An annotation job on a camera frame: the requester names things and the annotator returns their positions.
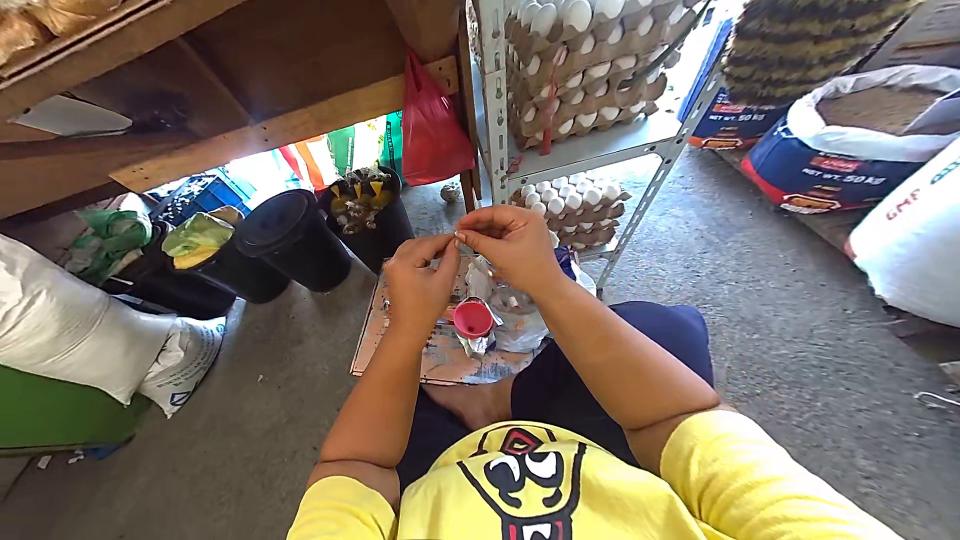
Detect person's right hand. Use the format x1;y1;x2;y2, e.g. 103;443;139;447
454;204;565;300

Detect person's left hand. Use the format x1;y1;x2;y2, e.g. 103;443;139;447
385;231;462;333

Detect person's right forearm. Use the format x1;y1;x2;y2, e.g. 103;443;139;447
535;276;722;472

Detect person's left forearm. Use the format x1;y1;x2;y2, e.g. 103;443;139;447
308;321;436;511

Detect crumpled white wrapper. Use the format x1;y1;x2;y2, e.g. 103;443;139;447
465;256;496;303

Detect black bucket with yellow-brown contents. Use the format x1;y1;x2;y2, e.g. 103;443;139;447
318;165;416;276

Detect pink round cup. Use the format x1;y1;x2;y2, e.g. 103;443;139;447
453;300;495;340

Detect crumpled silver foil packet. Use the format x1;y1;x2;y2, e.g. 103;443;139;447
456;330;496;360

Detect low stack of egg trays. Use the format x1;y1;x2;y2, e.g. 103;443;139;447
510;172;631;250

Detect grey metal shelf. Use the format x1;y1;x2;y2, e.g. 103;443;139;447
466;0;735;298

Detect dark blue and white packet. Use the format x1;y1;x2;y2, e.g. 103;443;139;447
552;244;599;297

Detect red plastic bag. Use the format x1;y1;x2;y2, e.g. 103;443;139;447
402;49;477;188

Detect paint-stained pinkish board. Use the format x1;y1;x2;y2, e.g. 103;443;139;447
350;255;555;387

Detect clear plastic bag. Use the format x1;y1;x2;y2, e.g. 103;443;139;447
492;301;552;354

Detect green printed sack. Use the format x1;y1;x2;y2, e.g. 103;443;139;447
327;110;406;181

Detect black bucket with lid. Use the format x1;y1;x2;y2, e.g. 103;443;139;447
234;188;353;294

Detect red orange white bag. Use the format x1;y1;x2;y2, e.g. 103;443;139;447
277;135;340;192

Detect person's legs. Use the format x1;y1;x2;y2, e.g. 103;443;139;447
396;300;715;492

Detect tall stack of egg trays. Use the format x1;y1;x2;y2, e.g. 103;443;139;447
504;0;702;151

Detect blue plastic crate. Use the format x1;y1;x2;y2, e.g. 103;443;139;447
153;168;255;227

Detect yellow-green plastic bag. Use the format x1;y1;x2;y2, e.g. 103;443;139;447
161;206;245;270

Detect black container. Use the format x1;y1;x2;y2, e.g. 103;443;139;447
101;219;237;321

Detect brown wooden shelf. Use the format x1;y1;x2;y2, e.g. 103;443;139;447
0;0;481;221

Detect white sack with blue print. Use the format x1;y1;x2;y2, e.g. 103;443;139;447
137;316;228;420

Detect person's body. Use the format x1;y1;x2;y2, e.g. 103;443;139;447
286;409;907;540

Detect green plastic bag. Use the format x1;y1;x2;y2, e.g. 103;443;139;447
63;207;154;288

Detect open blue feed sack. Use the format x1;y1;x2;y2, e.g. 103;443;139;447
740;64;960;215

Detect black and brown striped fur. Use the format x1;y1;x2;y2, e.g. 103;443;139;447
720;0;925;106

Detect large white sack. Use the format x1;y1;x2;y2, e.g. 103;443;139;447
0;233;179;407

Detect white sack with red print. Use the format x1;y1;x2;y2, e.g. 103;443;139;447
845;135;960;329

